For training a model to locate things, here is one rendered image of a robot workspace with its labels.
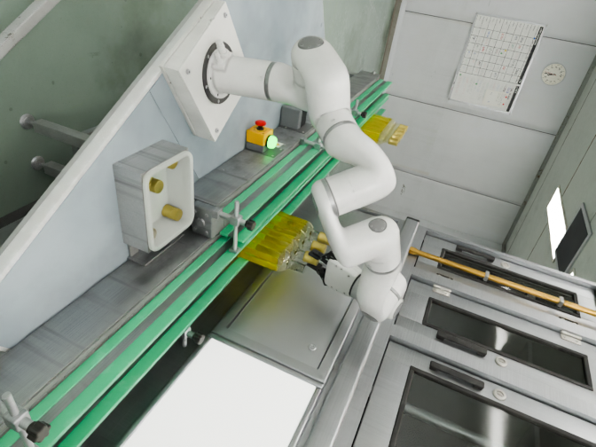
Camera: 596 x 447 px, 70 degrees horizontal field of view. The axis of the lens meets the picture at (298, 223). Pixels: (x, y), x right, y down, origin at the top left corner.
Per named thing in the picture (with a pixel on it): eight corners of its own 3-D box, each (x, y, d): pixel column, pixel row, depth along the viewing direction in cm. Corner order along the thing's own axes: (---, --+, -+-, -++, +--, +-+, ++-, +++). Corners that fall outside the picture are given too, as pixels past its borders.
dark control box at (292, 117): (278, 124, 172) (297, 129, 169) (280, 105, 167) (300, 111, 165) (287, 119, 178) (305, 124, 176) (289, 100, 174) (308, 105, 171)
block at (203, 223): (190, 232, 122) (210, 240, 120) (189, 204, 117) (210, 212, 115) (197, 226, 125) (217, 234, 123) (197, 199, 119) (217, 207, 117)
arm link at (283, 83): (268, 112, 108) (327, 122, 103) (259, 65, 97) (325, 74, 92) (283, 89, 113) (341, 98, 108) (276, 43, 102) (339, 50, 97)
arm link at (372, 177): (308, 134, 87) (331, 182, 79) (370, 110, 87) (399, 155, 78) (320, 177, 98) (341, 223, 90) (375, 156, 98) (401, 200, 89)
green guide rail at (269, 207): (219, 234, 124) (243, 243, 122) (219, 231, 123) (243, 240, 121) (376, 92, 260) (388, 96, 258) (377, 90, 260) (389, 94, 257)
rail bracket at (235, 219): (210, 245, 121) (248, 260, 118) (211, 195, 112) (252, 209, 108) (216, 239, 123) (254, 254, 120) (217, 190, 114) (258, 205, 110)
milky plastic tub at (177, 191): (124, 244, 106) (152, 256, 104) (113, 164, 94) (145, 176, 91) (168, 212, 120) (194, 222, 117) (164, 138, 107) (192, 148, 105)
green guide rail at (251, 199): (220, 213, 120) (244, 223, 118) (220, 210, 119) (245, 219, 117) (379, 80, 256) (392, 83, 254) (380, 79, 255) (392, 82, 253)
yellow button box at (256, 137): (244, 147, 150) (262, 153, 148) (245, 128, 146) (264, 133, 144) (254, 141, 156) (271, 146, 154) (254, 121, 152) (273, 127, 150)
